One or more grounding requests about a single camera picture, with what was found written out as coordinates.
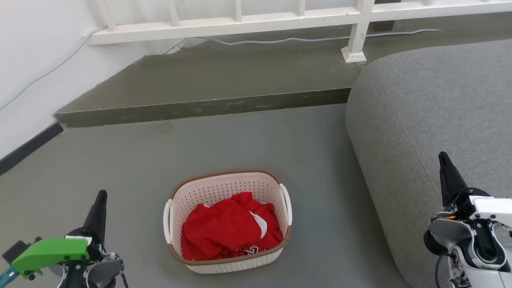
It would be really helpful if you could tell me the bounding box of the grey fabric sofa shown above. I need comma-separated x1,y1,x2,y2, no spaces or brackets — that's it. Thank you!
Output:
345,39,512,288

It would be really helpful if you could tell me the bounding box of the grey floor cable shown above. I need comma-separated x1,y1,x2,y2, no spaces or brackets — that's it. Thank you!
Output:
198,29,440,46

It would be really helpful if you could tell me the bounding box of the red shirt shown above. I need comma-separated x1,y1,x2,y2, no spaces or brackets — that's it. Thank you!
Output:
181,192,284,261

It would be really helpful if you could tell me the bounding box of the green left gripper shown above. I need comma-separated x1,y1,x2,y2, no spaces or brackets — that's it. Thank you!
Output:
12,190,108,279

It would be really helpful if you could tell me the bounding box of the thin white wall cable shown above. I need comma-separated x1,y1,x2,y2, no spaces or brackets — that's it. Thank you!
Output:
0,26,108,112

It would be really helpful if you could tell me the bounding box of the white perforated plastic laundry basket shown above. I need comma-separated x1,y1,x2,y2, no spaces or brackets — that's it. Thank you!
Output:
163,168,293,274

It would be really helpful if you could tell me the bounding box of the teal left camera connector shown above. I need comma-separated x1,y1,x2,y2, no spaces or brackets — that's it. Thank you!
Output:
0,266,19,285

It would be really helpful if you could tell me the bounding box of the white railing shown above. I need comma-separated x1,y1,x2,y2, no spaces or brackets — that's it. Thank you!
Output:
87,0,512,63

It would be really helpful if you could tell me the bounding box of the black right arm cable loop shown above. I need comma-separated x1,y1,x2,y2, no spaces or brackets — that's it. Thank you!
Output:
435,252,453,288

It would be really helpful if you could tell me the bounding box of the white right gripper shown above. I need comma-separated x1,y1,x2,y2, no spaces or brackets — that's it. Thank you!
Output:
438,152,512,221

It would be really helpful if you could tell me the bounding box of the black baseboard strip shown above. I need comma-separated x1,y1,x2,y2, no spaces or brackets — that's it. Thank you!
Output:
0,122,64,176

